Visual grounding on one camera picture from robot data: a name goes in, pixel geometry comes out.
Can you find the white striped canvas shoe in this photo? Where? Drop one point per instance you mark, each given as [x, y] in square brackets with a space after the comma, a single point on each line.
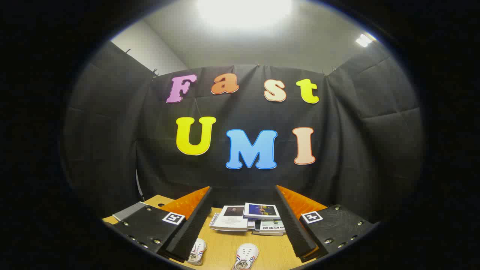
[197, 252]
[247, 255]

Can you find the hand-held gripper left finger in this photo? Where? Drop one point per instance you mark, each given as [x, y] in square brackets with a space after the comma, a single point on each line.
[191, 225]

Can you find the blue picture cover book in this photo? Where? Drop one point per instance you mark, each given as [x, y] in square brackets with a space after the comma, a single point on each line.
[261, 210]

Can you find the patterned spiral notebook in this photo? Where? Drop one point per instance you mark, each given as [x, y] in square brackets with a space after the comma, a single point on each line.
[214, 221]

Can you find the dark book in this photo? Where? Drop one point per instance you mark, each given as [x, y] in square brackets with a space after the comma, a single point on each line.
[268, 234]

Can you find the white portrait cover book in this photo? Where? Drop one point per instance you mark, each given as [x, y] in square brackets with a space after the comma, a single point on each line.
[233, 221]

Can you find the small ceiling light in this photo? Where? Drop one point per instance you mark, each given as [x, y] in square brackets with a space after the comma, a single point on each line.
[363, 39]

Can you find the large ceiling light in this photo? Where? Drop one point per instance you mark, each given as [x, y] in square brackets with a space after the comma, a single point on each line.
[243, 11]

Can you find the beige fabric storage box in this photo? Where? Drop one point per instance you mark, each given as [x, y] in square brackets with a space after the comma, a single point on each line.
[129, 212]

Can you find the pale green cover book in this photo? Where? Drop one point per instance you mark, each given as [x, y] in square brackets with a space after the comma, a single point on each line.
[272, 226]

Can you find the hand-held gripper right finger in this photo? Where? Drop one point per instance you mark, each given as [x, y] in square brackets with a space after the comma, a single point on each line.
[292, 225]

